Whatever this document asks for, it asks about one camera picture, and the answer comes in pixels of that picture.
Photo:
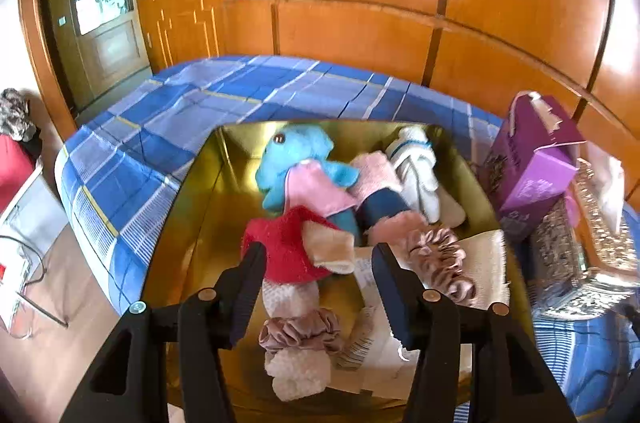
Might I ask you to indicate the blue plaid bed cover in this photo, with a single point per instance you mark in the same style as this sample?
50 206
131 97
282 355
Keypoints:
150 143

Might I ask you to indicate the pink and navy sock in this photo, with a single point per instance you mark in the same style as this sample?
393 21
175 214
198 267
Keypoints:
372 175

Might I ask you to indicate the purple cardboard box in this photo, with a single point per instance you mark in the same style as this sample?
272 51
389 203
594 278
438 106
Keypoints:
530 183

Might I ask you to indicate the red sock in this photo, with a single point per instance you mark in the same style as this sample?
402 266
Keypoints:
285 248

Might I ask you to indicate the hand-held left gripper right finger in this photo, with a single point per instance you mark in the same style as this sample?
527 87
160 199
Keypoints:
397 303

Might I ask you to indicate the white labelled packet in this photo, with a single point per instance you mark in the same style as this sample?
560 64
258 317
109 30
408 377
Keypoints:
365 343

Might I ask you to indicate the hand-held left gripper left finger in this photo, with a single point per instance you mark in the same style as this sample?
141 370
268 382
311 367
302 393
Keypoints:
247 298

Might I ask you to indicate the red bag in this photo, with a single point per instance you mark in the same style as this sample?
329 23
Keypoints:
12 173

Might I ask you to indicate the white socks bundle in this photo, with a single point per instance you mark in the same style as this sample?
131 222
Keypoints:
417 173

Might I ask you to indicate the white fluffy cloth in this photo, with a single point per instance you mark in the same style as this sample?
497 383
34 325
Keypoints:
297 378

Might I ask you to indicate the wooden door with glass panel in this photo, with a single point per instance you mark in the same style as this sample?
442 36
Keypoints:
110 48

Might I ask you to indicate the white tissue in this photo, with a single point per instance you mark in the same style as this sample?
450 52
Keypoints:
607 188

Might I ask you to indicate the grey patterned cloth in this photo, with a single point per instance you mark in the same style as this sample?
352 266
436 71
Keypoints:
15 113

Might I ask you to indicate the embossed silver tissue box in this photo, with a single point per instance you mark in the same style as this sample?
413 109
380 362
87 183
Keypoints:
565 263

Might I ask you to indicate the teal plush toy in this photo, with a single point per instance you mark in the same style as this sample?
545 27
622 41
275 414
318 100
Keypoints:
295 163

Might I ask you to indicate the pink satin scrunchie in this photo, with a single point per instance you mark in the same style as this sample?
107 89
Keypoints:
300 333
440 255

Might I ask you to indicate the gold box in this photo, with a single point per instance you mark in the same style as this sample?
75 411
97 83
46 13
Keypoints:
220 213

